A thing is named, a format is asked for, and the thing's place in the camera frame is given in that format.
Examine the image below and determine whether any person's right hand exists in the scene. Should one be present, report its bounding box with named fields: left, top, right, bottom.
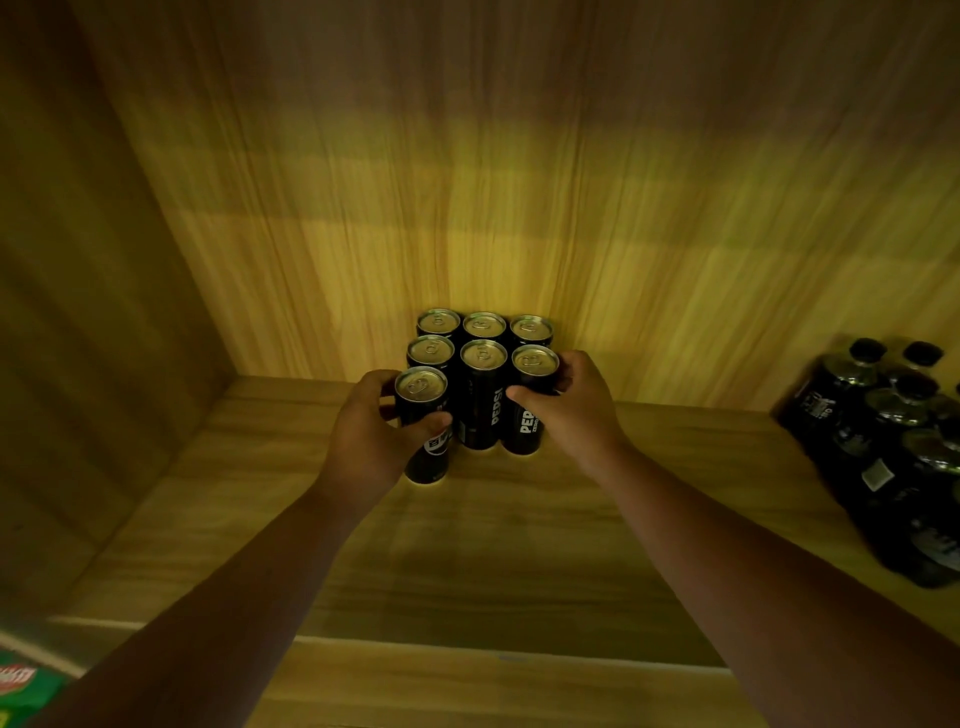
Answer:
left=504, top=350, right=631, bottom=481

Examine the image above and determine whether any person's left hand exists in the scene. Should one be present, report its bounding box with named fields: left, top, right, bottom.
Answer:
left=318, top=369, right=454, bottom=519

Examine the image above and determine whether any slim black drink can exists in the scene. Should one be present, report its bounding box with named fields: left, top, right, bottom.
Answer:
left=394, top=366, right=453, bottom=486
left=501, top=344, right=561, bottom=457

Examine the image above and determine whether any person's left forearm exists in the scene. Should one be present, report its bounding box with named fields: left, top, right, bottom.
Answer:
left=30, top=480, right=376, bottom=728

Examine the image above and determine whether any person's right forearm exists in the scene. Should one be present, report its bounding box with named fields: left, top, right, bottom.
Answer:
left=588, top=438, right=960, bottom=728

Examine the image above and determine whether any cluster of black soda cans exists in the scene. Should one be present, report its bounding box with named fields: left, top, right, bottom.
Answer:
left=406, top=307, right=556, bottom=452

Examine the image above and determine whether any wooden shelf unit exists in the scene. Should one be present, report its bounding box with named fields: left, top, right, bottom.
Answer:
left=0, top=0, right=960, bottom=728

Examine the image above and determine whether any pack of dark soda bottles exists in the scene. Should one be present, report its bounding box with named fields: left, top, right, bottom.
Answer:
left=772, top=337, right=960, bottom=590

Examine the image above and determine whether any green snack packet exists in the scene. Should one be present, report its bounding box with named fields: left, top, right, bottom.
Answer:
left=0, top=648, right=72, bottom=728

